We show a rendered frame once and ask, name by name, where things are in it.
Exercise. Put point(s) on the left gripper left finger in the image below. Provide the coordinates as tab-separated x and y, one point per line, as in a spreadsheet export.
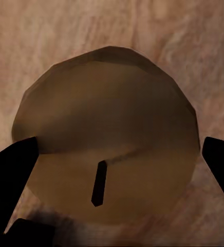
16	164

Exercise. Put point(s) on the pillar candle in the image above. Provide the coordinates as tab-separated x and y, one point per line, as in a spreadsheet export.
118	140

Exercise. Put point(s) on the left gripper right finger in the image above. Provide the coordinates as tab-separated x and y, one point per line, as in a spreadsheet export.
213	153

